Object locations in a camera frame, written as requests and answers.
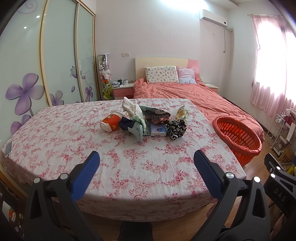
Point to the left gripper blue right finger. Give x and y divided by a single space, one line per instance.
211 174

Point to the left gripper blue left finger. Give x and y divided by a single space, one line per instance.
82 174

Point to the black white checkered scrunchie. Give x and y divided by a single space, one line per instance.
175 128

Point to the navy light-blue wrapper bag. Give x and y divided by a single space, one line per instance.
133 127

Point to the blue tissue pack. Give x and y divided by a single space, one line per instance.
158 130

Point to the light green sock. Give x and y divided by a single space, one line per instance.
141 120

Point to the white tissue paper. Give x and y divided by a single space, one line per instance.
134 111

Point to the grey-green sock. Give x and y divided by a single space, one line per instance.
154 113

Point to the red plaid scrunchie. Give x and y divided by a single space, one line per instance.
158 121

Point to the orange plastic laundry basket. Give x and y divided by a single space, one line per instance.
242 141

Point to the floral red white tablecloth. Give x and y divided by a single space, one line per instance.
152 180

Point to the red paper cup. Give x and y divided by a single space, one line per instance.
111 122

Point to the crumpled yellow snack wrapper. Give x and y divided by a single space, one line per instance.
182 114

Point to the salmon pink bed duvet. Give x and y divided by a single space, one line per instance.
207 101

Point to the smartphone on table edge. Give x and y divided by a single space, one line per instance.
8 149

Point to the right side nightstand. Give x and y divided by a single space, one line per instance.
212 87

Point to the green frog plush toy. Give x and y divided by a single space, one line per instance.
107 91

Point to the pink white nightstand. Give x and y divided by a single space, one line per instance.
123 91

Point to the plush toy display tube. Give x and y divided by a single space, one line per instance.
103 72

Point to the pink window curtain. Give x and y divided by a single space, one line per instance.
273 88

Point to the pink striped pillow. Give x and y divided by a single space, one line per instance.
186 75

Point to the floral cream pillow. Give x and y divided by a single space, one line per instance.
161 74

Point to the beige pink headboard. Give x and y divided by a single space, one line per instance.
142 62

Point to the glass sliding wardrobe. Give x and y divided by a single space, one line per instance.
47 58

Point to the white wire rack shelf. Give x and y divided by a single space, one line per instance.
277 133

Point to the wall power outlet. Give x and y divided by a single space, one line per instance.
126 54

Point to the white wall air conditioner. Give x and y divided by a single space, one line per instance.
213 18

